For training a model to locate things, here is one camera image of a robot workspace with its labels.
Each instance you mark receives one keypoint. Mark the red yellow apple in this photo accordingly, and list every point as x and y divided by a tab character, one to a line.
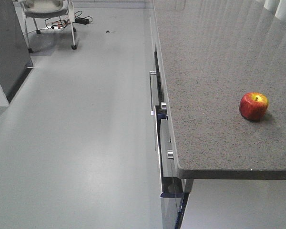
253	106

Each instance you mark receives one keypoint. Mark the silver cabinet knob lower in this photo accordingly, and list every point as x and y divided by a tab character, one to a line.
170	154

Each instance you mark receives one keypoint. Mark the kitchen counter cabinet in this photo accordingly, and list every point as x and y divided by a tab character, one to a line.
211	53

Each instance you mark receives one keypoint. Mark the black power adapter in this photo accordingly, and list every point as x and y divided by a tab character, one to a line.
83	21

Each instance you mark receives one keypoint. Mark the white power strip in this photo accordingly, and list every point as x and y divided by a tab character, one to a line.
58	28

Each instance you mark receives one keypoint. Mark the grey cabinet panel left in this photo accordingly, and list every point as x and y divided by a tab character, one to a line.
15	60

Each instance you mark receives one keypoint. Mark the grey rolling chair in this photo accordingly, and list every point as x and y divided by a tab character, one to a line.
44	9

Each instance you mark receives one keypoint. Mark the silver drawer handle bar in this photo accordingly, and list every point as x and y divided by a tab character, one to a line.
153	91

